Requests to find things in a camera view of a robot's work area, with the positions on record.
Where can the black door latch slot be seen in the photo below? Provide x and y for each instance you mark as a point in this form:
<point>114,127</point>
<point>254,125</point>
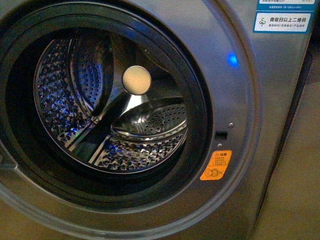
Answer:
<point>221,135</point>

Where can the grey front-load washing machine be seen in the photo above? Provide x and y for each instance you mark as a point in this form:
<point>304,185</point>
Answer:
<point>252,80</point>

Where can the blue white label sticker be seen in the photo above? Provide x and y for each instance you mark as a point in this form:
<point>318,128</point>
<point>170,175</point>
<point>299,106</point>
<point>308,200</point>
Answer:
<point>284,16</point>

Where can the stainless steel perforated drum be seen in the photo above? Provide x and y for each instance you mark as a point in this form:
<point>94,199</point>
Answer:
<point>86,111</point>

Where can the upper latch screw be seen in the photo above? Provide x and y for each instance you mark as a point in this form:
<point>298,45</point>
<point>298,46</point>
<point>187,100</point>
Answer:
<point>231,125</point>

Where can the orange warning sticker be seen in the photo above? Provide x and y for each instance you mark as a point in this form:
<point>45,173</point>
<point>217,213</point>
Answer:
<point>217,165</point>

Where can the cream round drum hub cap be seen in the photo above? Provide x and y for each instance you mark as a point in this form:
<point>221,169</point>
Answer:
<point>136,80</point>

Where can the dark rubber door gasket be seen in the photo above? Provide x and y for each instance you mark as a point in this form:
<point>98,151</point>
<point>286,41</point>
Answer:
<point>25,31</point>

